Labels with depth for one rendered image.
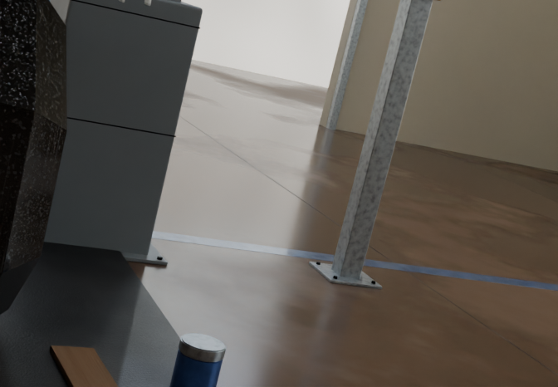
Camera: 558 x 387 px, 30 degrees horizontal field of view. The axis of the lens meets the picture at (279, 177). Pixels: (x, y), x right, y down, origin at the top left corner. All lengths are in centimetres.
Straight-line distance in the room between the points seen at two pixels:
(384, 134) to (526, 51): 533
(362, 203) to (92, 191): 94
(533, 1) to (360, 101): 169
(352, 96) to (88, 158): 506
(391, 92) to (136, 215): 95
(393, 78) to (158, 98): 82
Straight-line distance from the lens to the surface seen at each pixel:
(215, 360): 223
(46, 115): 207
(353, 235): 360
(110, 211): 324
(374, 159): 355
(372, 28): 805
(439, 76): 840
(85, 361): 234
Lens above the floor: 89
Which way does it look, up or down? 10 degrees down
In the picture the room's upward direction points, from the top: 14 degrees clockwise
